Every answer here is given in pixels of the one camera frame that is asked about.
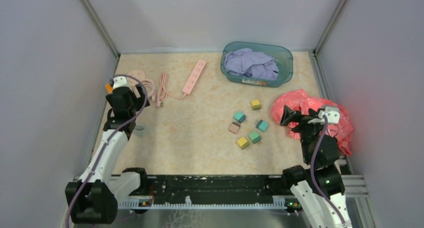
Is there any pink brown charger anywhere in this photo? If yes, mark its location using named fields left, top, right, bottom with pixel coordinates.
left=228, top=121, right=241, bottom=134

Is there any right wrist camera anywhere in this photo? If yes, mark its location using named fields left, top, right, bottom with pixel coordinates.
left=307, top=106, right=341, bottom=125

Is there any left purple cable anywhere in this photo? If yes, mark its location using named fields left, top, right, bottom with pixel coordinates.
left=64, top=74, right=149, bottom=228

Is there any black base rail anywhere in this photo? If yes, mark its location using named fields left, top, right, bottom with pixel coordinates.
left=118, top=175, right=303, bottom=216

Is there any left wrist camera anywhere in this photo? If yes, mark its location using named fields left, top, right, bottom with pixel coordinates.
left=105, top=76, right=131, bottom=94

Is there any green charger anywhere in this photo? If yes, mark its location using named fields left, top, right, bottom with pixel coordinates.
left=248, top=131, right=262, bottom=144

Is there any orange power strip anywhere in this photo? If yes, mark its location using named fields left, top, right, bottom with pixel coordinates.
left=132, top=124, right=146, bottom=136

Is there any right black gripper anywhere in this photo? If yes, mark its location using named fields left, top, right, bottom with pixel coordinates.
left=280, top=104, right=327, bottom=163

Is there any teal plastic basin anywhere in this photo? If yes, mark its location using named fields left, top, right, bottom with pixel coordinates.
left=220, top=41, right=294, bottom=88

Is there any purple cloth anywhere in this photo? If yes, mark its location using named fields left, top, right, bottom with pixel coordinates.
left=223, top=48, right=279, bottom=81

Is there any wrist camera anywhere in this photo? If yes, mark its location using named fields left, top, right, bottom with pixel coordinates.
left=105, top=76, right=131, bottom=94
left=307, top=106, right=341, bottom=125

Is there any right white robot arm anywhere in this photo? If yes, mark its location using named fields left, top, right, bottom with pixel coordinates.
left=280, top=105, right=352, bottom=228

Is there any yellow charger near basin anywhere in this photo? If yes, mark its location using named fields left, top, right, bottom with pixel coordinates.
left=250, top=99, right=262, bottom=111

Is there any pink round power strip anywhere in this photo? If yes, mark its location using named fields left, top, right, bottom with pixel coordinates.
left=127, top=69, right=157, bottom=102

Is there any teal charger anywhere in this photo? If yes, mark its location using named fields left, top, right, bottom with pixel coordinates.
left=255, top=119, right=269, bottom=133
left=233, top=111, right=247, bottom=124

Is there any pink long power strip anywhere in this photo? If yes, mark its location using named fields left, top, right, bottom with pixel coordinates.
left=155, top=59, right=207, bottom=108

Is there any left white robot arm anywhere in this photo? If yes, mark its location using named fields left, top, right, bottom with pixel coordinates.
left=64, top=84, right=150, bottom=228

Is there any pink plastic bag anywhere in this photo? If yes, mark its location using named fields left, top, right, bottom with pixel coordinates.
left=270, top=88, right=355, bottom=157

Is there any yellow charger front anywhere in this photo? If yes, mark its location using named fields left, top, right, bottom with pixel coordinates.
left=236, top=136, right=250, bottom=150

